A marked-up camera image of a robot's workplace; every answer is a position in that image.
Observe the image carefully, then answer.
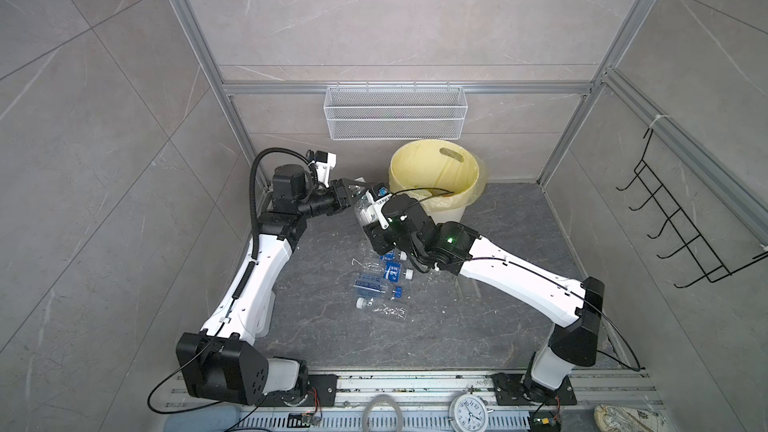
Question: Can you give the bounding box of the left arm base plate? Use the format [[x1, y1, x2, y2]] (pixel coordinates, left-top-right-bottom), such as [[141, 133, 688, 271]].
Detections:
[[259, 374, 339, 408]]

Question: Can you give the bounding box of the white bin with yellow bag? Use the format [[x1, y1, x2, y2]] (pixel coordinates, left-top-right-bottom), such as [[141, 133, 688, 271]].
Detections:
[[389, 139, 488, 223]]

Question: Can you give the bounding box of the clear tube loop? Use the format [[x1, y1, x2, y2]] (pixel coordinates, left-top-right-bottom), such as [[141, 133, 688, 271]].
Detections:
[[361, 394, 405, 432]]

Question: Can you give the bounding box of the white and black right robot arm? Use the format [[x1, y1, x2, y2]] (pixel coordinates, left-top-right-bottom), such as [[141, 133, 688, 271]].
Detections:
[[355, 193, 607, 401]]

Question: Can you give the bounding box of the white wire mesh basket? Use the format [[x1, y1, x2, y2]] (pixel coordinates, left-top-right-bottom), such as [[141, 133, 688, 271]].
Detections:
[[323, 85, 468, 141]]

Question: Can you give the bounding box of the clear bottle blue cap bottom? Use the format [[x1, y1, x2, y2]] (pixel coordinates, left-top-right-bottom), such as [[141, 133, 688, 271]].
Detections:
[[353, 273, 405, 300]]

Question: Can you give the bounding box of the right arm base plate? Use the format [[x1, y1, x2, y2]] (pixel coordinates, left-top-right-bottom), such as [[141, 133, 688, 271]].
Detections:
[[489, 372, 577, 406]]

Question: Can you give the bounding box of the white analog clock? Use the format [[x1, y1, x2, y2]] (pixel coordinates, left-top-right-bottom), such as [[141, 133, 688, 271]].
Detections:
[[449, 393, 489, 432]]

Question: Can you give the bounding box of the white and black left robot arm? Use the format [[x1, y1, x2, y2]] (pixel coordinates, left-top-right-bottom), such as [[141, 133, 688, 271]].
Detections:
[[171, 147, 352, 408]]

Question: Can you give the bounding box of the black wire hook rack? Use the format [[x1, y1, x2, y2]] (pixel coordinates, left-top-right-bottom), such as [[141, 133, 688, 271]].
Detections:
[[615, 128, 767, 290]]

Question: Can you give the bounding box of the crushed clear bottle white cap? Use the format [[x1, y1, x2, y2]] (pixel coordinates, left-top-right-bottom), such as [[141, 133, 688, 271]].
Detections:
[[355, 297, 408, 322]]

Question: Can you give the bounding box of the clear tall bottle white cap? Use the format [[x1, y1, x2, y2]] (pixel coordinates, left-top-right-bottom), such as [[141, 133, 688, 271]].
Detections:
[[349, 182, 380, 227]]

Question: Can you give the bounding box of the blue label bottle white cap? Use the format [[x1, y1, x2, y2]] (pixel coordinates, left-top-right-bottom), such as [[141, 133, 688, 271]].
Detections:
[[381, 250, 407, 262]]

